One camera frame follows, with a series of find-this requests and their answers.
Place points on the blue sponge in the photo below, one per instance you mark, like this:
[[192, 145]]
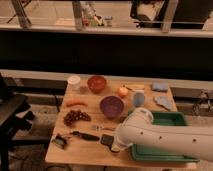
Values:
[[160, 87]]

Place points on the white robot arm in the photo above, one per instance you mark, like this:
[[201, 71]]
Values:
[[138, 128]]

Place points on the red bowl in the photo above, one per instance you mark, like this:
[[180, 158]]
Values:
[[96, 83]]

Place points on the bunch of dark grapes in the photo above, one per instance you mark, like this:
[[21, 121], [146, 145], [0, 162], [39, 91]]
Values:
[[75, 115]]

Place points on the grey blue cloth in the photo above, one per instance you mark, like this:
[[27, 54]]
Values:
[[164, 102]]

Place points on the black handled knife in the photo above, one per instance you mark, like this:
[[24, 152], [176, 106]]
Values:
[[85, 136]]

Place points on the white plastic cup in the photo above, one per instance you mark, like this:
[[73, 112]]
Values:
[[74, 82]]

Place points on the orange carrot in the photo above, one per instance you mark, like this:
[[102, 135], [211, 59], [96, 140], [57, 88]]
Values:
[[71, 103]]

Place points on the wooden table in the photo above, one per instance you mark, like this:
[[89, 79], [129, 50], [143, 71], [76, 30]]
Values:
[[84, 152]]

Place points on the purple bowl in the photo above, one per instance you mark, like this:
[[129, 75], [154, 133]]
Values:
[[111, 106]]

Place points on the black chair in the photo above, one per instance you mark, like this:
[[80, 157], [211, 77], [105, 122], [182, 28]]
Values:
[[10, 105]]

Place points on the red yellow apple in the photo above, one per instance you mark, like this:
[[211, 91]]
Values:
[[122, 92]]

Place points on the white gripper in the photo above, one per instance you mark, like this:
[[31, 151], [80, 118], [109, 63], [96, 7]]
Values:
[[114, 147]]

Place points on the metal fork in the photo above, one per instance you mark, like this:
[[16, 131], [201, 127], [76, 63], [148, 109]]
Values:
[[99, 128]]

